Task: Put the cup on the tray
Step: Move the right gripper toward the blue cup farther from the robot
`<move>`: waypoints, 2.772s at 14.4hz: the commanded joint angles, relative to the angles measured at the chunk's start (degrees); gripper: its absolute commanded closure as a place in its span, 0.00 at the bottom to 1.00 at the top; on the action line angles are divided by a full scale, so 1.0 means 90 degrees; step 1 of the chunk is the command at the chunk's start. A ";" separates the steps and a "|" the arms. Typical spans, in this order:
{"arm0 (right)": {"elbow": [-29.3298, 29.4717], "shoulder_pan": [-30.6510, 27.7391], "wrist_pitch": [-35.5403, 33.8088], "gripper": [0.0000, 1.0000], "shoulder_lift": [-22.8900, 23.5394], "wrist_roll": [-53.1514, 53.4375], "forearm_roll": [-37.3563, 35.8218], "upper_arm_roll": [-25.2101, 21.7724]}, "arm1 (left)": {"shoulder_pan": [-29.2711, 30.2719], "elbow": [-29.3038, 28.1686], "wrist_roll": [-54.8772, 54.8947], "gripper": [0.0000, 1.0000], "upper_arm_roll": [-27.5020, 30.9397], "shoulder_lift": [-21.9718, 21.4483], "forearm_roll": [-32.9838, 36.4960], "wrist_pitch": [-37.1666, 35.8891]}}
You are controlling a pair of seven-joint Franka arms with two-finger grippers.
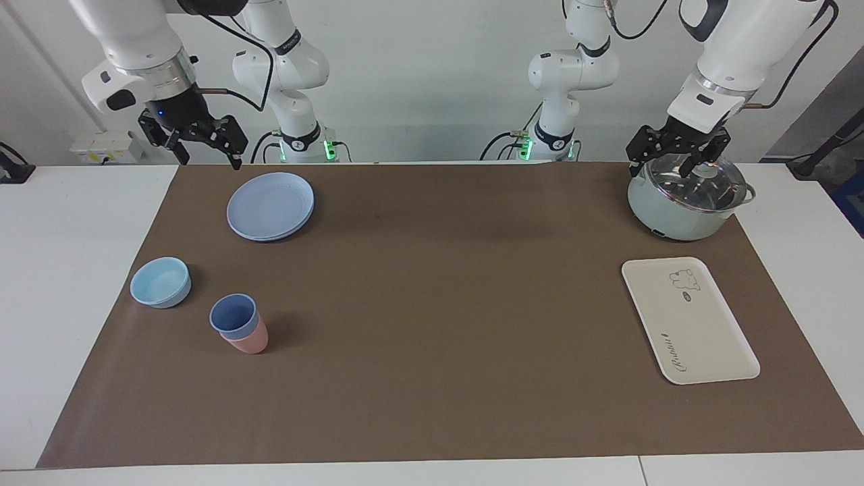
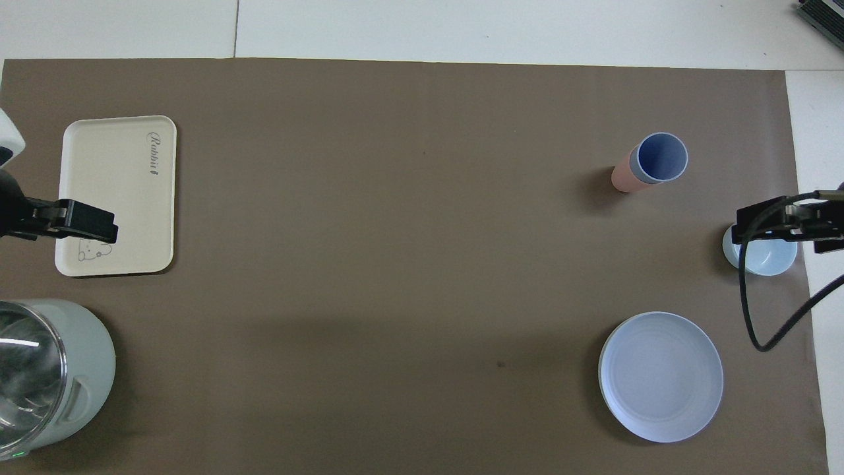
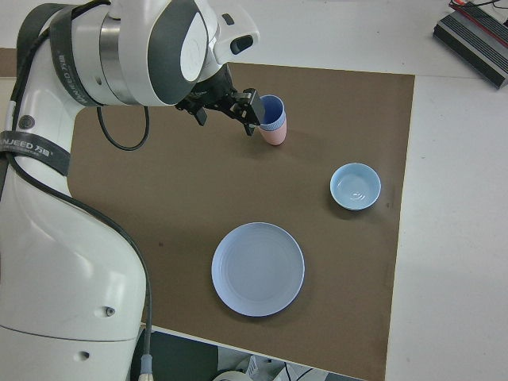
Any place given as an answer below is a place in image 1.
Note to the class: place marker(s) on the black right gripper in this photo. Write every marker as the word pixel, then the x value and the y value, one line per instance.
pixel 177 109

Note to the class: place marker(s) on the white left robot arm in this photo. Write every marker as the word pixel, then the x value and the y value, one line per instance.
pixel 742 40

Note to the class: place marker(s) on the pink plastic cup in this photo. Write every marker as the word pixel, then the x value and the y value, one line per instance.
pixel 250 343

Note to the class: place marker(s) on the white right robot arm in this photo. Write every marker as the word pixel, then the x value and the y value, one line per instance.
pixel 135 34

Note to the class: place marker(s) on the cream rabbit print tray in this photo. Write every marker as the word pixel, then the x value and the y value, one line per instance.
pixel 688 320

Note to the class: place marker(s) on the light blue bowl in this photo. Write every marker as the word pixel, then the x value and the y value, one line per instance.
pixel 160 283

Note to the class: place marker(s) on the glass pot lid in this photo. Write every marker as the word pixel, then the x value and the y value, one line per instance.
pixel 715 192

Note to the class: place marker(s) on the blue ribbed plastic cup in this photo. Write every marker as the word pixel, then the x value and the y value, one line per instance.
pixel 233 316

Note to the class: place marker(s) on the pale green electric pot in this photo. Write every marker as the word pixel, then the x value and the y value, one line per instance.
pixel 675 219

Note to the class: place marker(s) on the brown table mat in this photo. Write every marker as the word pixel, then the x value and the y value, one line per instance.
pixel 439 324

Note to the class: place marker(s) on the blue box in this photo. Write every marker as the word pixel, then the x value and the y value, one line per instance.
pixel 852 202

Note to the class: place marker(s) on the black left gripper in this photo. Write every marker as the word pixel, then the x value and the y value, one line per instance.
pixel 687 133

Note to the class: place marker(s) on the black table clamp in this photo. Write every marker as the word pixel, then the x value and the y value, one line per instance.
pixel 13 169

